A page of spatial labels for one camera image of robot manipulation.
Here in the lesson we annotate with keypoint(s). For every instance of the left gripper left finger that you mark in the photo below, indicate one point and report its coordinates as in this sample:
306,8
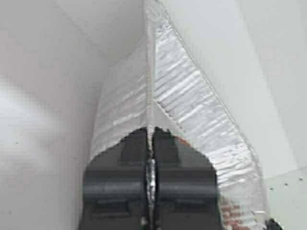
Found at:
113,186

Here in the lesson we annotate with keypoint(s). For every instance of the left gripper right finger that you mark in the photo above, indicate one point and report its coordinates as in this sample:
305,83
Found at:
187,190

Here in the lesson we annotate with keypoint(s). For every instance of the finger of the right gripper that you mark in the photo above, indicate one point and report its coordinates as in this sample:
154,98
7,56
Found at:
271,224

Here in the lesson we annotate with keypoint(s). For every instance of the aluminium foil baking tray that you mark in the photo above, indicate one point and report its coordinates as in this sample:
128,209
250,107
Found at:
161,85

